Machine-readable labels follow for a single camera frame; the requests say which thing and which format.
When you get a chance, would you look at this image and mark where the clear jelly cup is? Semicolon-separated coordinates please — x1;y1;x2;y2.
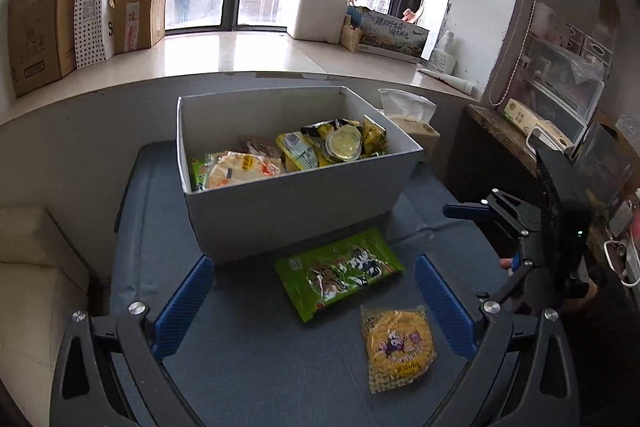
326;124;362;162

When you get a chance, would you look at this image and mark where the black yellow snack bag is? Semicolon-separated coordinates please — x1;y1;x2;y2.
300;116;388;167

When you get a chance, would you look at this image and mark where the round rice cracker pack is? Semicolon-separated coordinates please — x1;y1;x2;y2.
204;150;285;190

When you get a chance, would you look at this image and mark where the yellow green snack packet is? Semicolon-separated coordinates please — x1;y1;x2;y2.
276;131;320;172

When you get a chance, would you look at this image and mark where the white brown snack packet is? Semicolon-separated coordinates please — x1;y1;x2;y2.
240;135;282;159

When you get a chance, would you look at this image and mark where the person's hand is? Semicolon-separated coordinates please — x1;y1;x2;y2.
498;256;599;310

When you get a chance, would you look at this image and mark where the wooden side shelf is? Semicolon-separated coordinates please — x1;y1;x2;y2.
466;103;616;258

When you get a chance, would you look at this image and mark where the yellow noodle snack packet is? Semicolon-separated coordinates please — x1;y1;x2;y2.
360;306;436;395

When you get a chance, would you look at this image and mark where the white digital clock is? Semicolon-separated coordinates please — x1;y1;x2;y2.
525;126;555;155

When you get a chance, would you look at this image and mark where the beige tissue box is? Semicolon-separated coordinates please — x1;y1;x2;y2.
378;89;440;160

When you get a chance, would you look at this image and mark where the beige packaged box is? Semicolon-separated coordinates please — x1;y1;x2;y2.
502;98;574;152

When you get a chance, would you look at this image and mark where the white cardboard storage box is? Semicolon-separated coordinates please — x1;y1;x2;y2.
176;86;423;265

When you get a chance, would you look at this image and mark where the white tube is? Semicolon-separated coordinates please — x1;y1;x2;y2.
419;68;475;98

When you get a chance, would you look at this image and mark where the green cartoon snack bag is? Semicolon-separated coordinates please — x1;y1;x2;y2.
274;228;405;323

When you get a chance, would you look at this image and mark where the white lotion bottle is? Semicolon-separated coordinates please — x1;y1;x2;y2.
428;30;456;75

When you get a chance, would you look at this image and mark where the clear plastic drawer organizer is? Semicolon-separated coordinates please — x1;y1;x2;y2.
520;2;615;145

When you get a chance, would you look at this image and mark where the printed tissue carton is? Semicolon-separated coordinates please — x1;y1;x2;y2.
357;10;428;64

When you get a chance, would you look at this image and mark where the white box on sill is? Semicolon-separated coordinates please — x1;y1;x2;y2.
286;0;348;44

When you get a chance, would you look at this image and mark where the small brown cardboard box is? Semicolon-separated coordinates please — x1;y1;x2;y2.
110;0;166;54

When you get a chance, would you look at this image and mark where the large brown cardboard box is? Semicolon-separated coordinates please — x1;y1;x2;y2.
8;0;76;96

